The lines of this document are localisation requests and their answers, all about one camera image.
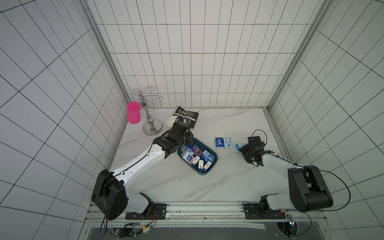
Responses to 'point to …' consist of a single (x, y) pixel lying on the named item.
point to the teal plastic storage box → (199, 156)
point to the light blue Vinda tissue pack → (228, 143)
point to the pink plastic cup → (134, 115)
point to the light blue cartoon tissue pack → (238, 146)
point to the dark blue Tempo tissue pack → (219, 142)
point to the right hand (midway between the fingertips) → (236, 148)
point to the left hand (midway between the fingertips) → (188, 138)
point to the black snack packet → (189, 117)
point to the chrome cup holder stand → (151, 127)
